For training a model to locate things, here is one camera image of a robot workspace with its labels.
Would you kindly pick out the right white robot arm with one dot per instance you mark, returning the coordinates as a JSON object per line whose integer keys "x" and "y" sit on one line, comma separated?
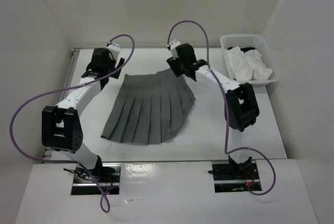
{"x": 240, "y": 104}

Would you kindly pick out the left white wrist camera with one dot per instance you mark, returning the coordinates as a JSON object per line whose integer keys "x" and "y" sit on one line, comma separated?
{"x": 114, "y": 49}

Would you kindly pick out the black garment in basket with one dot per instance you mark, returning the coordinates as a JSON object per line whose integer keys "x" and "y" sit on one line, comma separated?
{"x": 242, "y": 49}

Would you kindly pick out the white plastic mesh basket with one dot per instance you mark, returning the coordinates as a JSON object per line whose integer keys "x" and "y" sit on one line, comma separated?
{"x": 251, "y": 41}

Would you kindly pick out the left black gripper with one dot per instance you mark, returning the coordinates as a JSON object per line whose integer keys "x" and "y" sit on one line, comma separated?
{"x": 116, "y": 74}

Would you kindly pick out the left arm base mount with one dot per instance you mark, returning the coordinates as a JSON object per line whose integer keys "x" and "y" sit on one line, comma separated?
{"x": 83, "y": 184}

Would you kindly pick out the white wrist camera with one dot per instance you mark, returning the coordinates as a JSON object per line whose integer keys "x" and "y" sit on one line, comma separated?
{"x": 114, "y": 49}
{"x": 171, "y": 46}

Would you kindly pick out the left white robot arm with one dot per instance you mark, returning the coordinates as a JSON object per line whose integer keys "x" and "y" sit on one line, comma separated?
{"x": 61, "y": 127}

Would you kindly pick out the grey pleated skirt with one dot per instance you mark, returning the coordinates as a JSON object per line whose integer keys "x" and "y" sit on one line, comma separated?
{"x": 149, "y": 109}

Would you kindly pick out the white crumpled cloth in basket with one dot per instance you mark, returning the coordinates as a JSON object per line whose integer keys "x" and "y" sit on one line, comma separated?
{"x": 247, "y": 66}

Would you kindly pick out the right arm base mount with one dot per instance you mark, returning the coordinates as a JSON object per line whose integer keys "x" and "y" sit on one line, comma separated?
{"x": 224, "y": 181}

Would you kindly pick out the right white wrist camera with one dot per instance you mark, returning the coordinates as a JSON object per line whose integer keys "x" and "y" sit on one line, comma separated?
{"x": 171, "y": 46}

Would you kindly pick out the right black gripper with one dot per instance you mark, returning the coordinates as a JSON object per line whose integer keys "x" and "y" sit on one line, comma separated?
{"x": 174, "y": 64}

